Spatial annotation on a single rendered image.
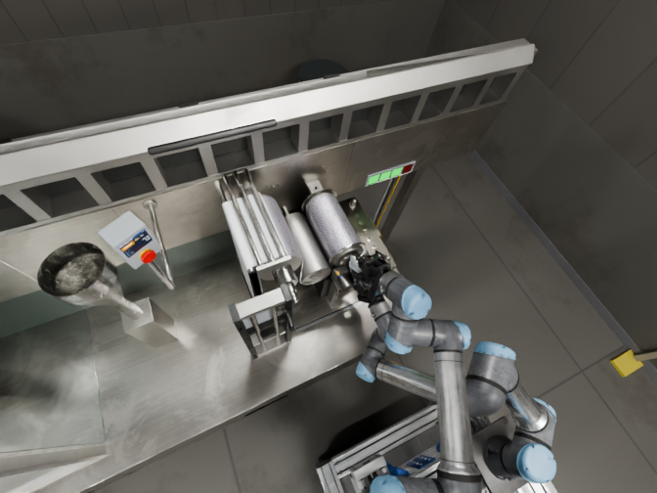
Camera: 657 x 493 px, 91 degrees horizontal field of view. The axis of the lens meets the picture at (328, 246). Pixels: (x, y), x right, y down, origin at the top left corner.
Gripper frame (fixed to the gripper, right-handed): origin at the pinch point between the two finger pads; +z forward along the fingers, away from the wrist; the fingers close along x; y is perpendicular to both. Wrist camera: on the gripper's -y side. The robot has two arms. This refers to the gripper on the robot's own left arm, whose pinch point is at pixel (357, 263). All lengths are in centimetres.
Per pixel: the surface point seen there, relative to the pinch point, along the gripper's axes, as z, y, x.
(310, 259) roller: 9.2, 2.9, 13.6
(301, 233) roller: 17.7, 10.1, 12.2
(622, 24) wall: 48, 57, -215
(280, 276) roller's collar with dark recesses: -4.5, 8.2, 27.4
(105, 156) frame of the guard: -46, 52, 48
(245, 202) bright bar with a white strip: 6.9, 29.6, 29.4
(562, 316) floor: 37, -135, -180
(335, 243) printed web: 4.7, 7.8, 4.5
